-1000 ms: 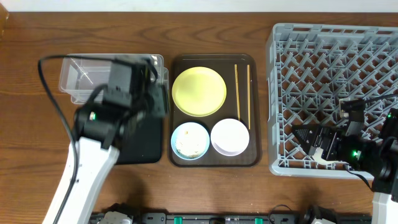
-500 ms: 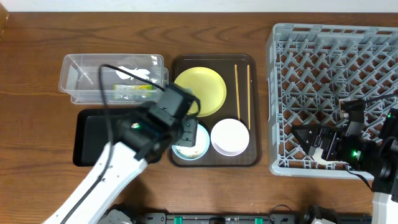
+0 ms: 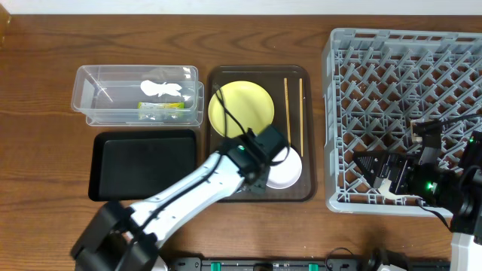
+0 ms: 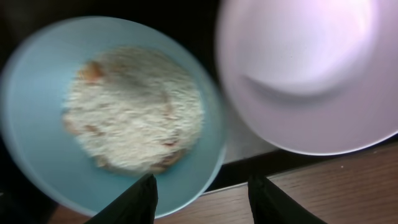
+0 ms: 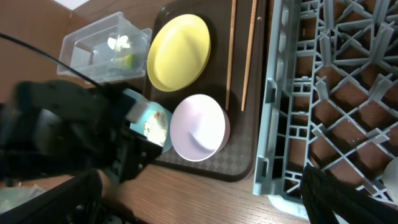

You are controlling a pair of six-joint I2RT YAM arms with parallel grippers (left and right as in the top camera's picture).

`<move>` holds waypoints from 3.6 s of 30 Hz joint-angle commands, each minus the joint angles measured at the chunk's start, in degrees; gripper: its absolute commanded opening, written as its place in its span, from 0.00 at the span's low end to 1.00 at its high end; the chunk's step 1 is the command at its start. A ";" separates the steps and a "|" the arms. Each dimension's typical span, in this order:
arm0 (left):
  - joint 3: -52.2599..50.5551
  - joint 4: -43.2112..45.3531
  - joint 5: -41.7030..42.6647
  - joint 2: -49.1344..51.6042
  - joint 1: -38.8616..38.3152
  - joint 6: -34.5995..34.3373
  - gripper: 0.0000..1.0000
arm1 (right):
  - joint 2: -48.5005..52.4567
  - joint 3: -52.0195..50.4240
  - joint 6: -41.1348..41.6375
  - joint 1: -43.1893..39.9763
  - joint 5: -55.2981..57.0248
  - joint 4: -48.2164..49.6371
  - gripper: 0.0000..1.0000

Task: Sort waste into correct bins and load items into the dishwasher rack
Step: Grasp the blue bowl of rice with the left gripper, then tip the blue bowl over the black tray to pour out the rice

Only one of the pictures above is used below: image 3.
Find wooden chopstick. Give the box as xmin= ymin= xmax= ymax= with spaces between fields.
xmin=299 ymin=78 xmax=304 ymax=157
xmin=283 ymin=78 xmax=291 ymax=144

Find green yellow snack wrapper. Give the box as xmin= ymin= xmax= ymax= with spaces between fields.
xmin=138 ymin=102 xmax=185 ymax=120

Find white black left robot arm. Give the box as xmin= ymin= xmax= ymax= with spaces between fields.
xmin=70 ymin=145 xmax=272 ymax=270

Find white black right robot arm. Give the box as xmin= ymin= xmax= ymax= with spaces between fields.
xmin=352 ymin=131 xmax=481 ymax=270

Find grey plastic dishwasher rack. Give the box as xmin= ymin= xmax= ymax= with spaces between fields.
xmin=322 ymin=28 xmax=481 ymax=217

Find black food waste tray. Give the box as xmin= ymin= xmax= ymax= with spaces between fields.
xmin=88 ymin=129 xmax=197 ymax=202

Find clear plastic waste bin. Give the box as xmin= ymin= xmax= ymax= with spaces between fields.
xmin=71 ymin=65 xmax=204 ymax=126

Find yellow round plate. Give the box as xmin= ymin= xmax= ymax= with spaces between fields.
xmin=208 ymin=81 xmax=275 ymax=136

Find dark brown serving tray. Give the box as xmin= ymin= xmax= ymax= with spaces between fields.
xmin=206 ymin=65 xmax=317 ymax=202

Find black mounting rail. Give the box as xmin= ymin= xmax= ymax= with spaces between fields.
xmin=167 ymin=248 xmax=450 ymax=271

